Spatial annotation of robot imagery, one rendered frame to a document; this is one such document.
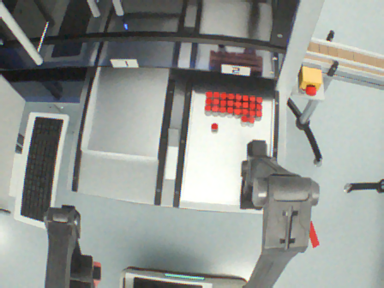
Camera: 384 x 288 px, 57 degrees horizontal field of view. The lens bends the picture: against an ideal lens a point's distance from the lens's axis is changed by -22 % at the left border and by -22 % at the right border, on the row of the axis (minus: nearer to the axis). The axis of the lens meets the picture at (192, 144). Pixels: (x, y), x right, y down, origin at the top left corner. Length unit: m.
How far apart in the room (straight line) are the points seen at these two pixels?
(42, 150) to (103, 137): 0.28
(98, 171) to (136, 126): 0.19
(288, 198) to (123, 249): 1.67
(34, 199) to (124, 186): 0.39
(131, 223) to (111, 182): 0.89
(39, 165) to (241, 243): 1.16
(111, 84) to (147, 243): 1.01
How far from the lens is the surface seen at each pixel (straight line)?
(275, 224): 0.64
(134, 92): 1.45
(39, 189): 1.53
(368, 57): 1.58
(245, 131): 1.39
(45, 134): 1.56
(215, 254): 2.21
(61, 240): 0.84
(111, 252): 2.27
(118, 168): 1.39
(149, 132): 1.40
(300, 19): 0.99
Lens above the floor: 2.21
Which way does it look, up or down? 75 degrees down
